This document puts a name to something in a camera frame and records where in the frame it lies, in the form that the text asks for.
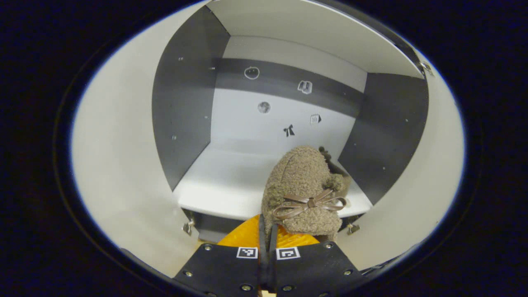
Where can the white cabinet door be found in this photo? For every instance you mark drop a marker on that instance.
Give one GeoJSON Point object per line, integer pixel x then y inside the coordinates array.
{"type": "Point", "coordinates": [123, 165]}
{"type": "Point", "coordinates": [425, 185]}

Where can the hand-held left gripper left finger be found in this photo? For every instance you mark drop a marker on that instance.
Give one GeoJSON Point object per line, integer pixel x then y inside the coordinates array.
{"type": "Point", "coordinates": [222, 268]}

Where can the white shoe cabinet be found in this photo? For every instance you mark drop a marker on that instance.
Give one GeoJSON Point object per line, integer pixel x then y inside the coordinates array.
{"type": "Point", "coordinates": [247, 136]}

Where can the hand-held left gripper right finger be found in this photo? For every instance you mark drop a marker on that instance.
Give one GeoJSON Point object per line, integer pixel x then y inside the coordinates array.
{"type": "Point", "coordinates": [313, 268]}

